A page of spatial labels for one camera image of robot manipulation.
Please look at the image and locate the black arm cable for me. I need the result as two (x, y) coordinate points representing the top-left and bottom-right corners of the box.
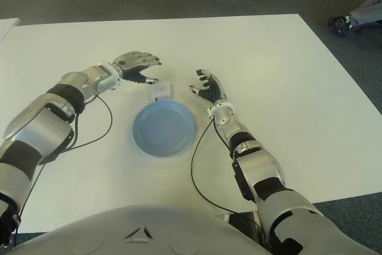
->
(8, 93), (113, 244)
(190, 116), (257, 216)

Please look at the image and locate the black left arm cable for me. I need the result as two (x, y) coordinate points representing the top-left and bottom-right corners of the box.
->
(8, 93), (113, 244)

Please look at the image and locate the grey trouser leg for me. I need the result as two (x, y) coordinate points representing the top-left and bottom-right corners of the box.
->
(349, 0), (382, 27)

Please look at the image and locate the black shoe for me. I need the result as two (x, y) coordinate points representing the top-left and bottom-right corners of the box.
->
(328, 16), (352, 38)

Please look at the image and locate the blue plate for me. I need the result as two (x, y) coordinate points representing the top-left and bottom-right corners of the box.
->
(132, 100), (197, 157)

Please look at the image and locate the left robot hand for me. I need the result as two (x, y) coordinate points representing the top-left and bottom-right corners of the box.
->
(110, 51), (164, 86)

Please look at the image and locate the white charger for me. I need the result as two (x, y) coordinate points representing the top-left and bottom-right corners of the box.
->
(150, 81), (174, 102)

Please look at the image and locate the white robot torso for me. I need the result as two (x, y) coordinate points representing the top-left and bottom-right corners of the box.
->
(8, 204), (272, 255)

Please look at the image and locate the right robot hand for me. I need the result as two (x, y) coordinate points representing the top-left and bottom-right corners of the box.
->
(189, 68), (229, 107)

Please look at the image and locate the white side table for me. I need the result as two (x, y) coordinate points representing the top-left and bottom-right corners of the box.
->
(0, 17), (21, 42)

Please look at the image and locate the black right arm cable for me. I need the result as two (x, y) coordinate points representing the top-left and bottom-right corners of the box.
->
(190, 116), (257, 216)

